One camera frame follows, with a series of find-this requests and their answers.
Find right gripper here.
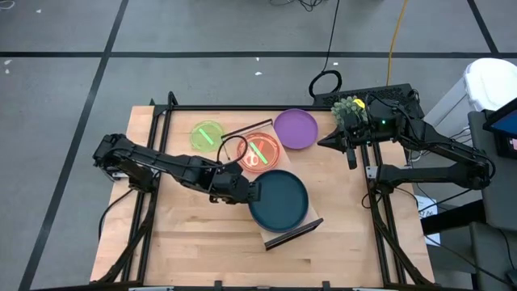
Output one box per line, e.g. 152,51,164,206
317,97,405,171

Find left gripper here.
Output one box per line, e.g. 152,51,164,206
208,171,263,205

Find dark teal plate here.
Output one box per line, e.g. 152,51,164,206
247,169,310,234

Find green translucent plate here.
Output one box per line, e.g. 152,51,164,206
189,120,225,154
237,133,280,174

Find wooden shelf with black legs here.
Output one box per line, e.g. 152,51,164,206
221,118,324,251

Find potted green succulent plant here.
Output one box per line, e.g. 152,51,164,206
330,95,369,127

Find small purple plate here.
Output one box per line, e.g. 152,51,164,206
273,108,319,150

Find black computer case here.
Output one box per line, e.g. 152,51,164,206
313,83,425,120

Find white paper sheet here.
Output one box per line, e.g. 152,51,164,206
414,195,442,247

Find white bin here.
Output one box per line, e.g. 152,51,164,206
423,57,517,130

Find black tablet screen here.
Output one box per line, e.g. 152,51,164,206
482,98,517,159

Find grey cabinet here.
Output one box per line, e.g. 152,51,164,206
468,108,517,232

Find black looped floor cable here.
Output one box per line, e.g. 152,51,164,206
309,0,343,99

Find black metal table frame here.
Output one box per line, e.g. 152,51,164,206
90,91,436,291

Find yellow cable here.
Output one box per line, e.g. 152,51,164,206
386,0,410,86

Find tangled black cables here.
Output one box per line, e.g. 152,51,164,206
269,0,329,12

